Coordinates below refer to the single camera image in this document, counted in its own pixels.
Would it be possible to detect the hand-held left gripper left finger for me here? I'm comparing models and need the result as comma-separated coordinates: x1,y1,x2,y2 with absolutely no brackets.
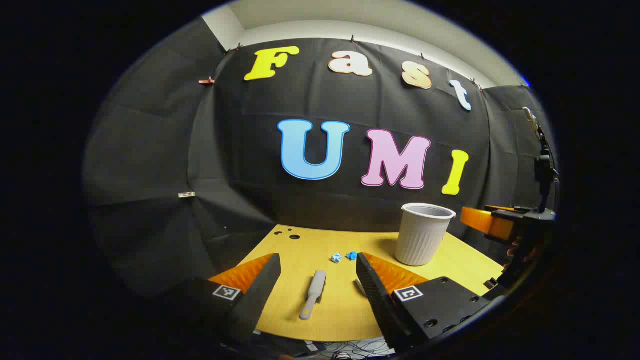
170,252,282,351

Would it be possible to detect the wooden desktop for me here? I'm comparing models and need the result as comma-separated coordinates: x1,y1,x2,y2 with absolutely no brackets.
209,224,503,343

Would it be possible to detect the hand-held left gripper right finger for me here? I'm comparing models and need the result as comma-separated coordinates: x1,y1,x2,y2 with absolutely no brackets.
355,252,493,353

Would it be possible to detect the grey ribbed garbage bin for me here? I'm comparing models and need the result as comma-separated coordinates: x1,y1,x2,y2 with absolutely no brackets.
395,202,457,267

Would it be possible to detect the small grey broom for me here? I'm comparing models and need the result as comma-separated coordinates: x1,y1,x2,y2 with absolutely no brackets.
299,270,327,321

